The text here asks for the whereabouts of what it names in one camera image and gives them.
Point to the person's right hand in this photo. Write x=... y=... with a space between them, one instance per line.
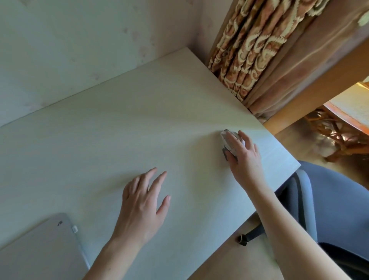
x=248 y=170

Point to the person's left hand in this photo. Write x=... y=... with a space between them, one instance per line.
x=141 y=210

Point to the white grey computer mouse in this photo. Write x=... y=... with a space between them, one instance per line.
x=226 y=141

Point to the silver laptop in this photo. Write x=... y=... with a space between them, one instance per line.
x=37 y=254

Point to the person's right forearm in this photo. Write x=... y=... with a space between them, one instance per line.
x=294 y=239

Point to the white desk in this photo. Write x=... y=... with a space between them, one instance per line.
x=129 y=121

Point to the grey office chair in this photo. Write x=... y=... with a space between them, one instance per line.
x=340 y=207

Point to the wooden rattan chair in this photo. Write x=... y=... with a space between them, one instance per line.
x=346 y=115

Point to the brown patterned curtain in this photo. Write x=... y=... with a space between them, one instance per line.
x=259 y=52

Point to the wooden door frame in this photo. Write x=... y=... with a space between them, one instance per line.
x=311 y=98

